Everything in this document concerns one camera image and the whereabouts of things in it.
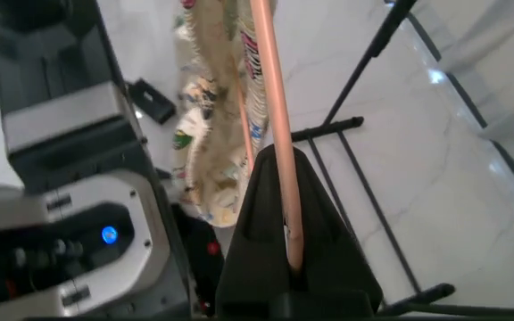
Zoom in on pink clothes hanger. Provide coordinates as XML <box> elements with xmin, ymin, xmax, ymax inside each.
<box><xmin>232</xmin><ymin>0</ymin><xmax>306</xmax><ymax>274</ymax></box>

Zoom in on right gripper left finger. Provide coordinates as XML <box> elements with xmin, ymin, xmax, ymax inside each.
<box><xmin>215</xmin><ymin>143</ymin><xmax>294</xmax><ymax>305</ymax></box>

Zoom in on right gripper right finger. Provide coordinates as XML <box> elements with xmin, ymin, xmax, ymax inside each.
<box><xmin>293</xmin><ymin>149</ymin><xmax>384</xmax><ymax>305</ymax></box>

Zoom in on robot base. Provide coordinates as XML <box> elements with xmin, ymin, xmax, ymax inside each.
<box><xmin>0</xmin><ymin>0</ymin><xmax>226</xmax><ymax>320</ymax></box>

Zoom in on black clothes rack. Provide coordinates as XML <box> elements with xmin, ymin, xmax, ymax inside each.
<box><xmin>290</xmin><ymin>0</ymin><xmax>514</xmax><ymax>318</ymax></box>

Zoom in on white curtain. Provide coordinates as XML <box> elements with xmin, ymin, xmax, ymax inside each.
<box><xmin>410</xmin><ymin>0</ymin><xmax>514</xmax><ymax>135</ymax></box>

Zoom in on cream printed shorts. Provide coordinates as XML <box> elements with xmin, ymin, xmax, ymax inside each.
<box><xmin>170</xmin><ymin>0</ymin><xmax>278</xmax><ymax>228</ymax></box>

